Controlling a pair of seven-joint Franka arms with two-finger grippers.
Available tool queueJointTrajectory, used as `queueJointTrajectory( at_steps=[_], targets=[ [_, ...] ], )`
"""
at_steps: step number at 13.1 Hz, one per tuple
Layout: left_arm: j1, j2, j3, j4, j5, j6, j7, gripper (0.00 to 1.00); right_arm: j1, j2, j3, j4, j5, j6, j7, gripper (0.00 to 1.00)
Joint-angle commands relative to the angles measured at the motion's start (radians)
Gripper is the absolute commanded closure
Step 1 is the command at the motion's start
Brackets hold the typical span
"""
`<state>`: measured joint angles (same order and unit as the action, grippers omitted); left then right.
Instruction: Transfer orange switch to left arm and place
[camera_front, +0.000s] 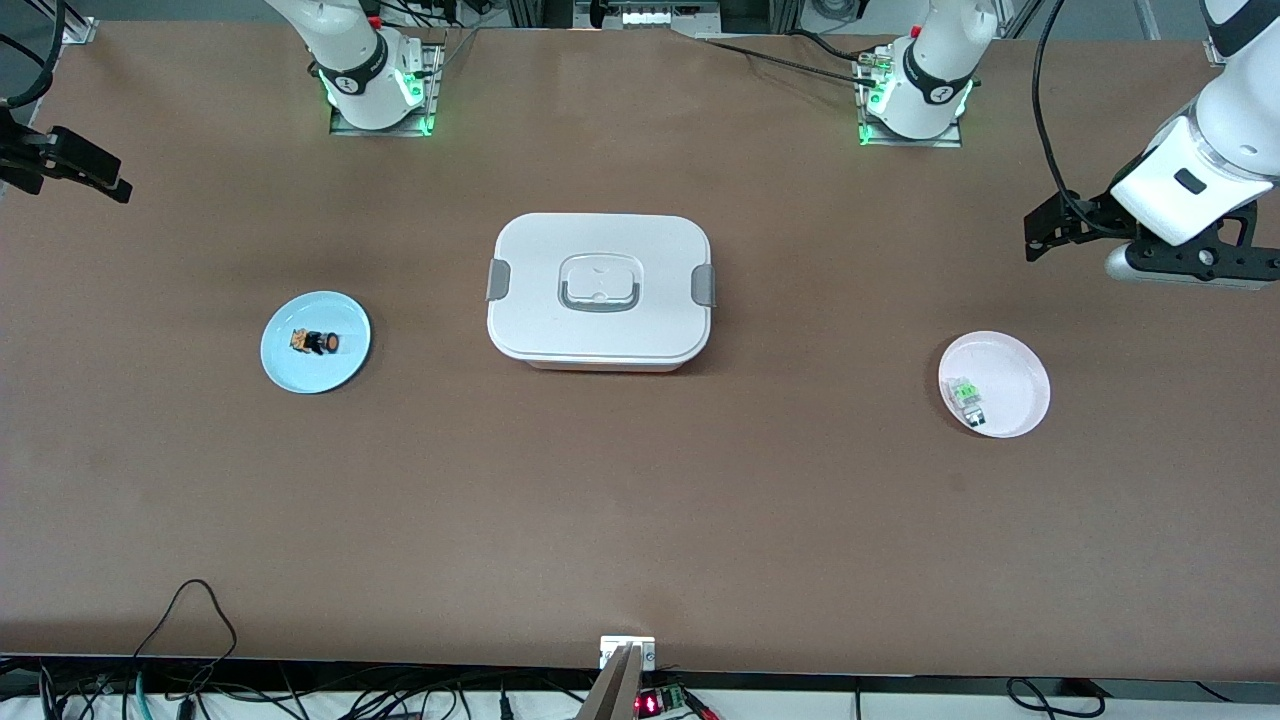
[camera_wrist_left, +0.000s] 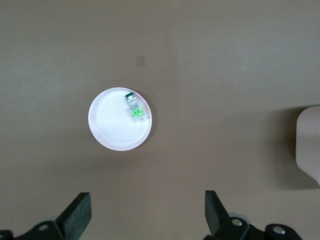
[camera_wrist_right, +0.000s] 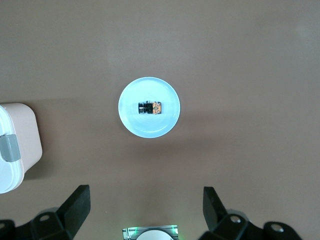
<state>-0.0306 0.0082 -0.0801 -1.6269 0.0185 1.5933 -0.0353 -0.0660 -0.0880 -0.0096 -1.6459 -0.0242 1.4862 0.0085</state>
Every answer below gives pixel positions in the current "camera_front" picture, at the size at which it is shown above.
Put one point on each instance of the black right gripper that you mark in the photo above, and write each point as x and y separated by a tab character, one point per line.
38	157

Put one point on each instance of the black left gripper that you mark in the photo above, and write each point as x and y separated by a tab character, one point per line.
1093	215

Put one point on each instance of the orange black switch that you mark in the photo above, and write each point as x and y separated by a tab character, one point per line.
316	342

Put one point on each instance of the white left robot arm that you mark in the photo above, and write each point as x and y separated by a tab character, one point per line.
930	70

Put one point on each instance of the white lidded lunch box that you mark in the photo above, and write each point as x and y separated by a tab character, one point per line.
600	330

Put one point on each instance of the pink plate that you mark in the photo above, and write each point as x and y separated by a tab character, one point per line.
1010	370

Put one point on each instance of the light blue plate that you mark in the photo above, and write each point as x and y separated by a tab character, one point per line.
300	370

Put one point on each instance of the circuit board with red display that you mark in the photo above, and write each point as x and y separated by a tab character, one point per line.
650	704

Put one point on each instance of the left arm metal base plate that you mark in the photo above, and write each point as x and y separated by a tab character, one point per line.
955	140

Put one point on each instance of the aluminium corner post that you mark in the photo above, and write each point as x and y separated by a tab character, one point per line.
78	30
1218	52

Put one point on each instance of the green clear switch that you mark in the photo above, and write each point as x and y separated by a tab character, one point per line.
968	400

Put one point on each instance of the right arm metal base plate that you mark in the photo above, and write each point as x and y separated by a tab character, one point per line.
436	80

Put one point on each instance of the aluminium frame rail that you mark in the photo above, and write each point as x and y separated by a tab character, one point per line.
650	15

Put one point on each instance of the small white metal bracket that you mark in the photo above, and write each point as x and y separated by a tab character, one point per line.
610	650

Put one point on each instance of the grey camera mount bar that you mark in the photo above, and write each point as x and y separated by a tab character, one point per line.
612	695

